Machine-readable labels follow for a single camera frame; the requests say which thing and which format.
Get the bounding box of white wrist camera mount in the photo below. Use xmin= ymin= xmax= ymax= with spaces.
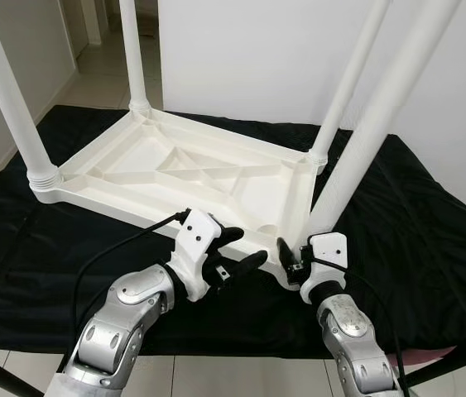
xmin=165 ymin=209 xmax=222 ymax=300
xmin=299 ymin=233 xmax=349 ymax=303

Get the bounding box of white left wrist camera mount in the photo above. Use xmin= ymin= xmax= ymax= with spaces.
xmin=165 ymin=209 xmax=222 ymax=300

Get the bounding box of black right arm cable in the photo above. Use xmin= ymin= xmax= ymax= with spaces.
xmin=311 ymin=258 xmax=404 ymax=390

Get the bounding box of white door frame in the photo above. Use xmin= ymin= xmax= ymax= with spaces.
xmin=63 ymin=0 xmax=109 ymax=46

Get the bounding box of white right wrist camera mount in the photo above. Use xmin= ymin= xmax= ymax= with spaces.
xmin=299 ymin=233 xmax=349 ymax=303

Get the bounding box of black table cloth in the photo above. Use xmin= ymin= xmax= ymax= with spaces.
xmin=0 ymin=106 xmax=466 ymax=361

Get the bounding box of white plastic table top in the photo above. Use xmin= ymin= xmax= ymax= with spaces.
xmin=32 ymin=109 xmax=329 ymax=286

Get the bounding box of black metal table leg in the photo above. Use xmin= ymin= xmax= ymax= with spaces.
xmin=398 ymin=356 xmax=466 ymax=390
xmin=0 ymin=352 xmax=43 ymax=397

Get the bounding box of pink rounded object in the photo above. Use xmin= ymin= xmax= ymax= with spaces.
xmin=398 ymin=347 xmax=457 ymax=366

